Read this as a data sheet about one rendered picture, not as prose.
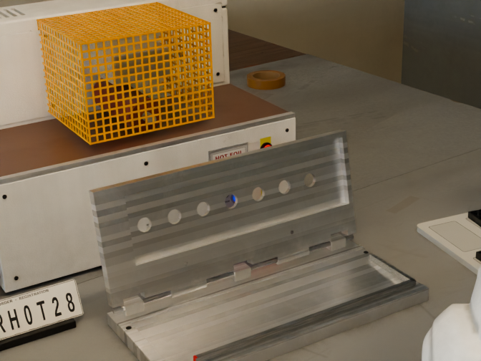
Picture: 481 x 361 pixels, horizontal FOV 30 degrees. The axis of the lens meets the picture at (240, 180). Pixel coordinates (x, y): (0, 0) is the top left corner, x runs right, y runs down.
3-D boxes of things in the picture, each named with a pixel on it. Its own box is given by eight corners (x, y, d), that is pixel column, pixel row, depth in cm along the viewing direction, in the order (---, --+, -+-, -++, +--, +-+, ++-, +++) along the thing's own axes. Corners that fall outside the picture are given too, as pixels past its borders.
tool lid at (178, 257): (92, 192, 126) (88, 190, 127) (114, 318, 130) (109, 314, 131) (346, 130, 146) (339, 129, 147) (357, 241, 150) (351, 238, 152)
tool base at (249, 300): (169, 396, 117) (168, 372, 115) (107, 324, 133) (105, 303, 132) (428, 300, 137) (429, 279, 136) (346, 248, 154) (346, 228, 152)
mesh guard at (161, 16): (89, 145, 143) (79, 43, 137) (46, 111, 159) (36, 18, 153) (215, 117, 154) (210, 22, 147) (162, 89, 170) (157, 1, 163)
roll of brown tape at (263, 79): (277, 76, 248) (276, 68, 247) (291, 87, 239) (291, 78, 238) (241, 81, 245) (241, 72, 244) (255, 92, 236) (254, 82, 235)
